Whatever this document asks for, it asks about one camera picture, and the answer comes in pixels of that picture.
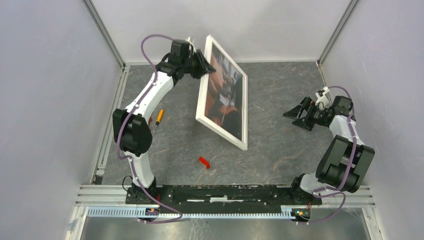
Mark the photo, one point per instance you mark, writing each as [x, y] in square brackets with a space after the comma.
[224, 99]

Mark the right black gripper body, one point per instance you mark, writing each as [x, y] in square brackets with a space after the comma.
[316, 116]

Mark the aluminium rail frame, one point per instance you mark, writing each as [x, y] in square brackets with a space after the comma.
[351, 216]

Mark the white wooden picture frame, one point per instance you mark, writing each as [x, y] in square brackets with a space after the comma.
[201, 103]

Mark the slotted cable duct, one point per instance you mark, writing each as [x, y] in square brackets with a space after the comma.
[155, 213]

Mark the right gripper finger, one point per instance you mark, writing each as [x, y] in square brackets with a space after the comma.
[304, 123]
[296, 112]

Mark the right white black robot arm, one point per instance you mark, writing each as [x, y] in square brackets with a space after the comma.
[347, 159]

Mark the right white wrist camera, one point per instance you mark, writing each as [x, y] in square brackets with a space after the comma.
[322, 98]

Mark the red toy brick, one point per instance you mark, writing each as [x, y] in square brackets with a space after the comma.
[204, 163]

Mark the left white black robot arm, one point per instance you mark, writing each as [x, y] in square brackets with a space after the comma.
[131, 130]

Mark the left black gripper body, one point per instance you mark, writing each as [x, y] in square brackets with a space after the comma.
[190, 63]

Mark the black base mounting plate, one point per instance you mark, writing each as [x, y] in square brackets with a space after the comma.
[220, 199]

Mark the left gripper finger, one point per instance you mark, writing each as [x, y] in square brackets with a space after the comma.
[202, 65]
[197, 73]

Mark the orange handle screwdriver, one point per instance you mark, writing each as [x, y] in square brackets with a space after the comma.
[158, 120]

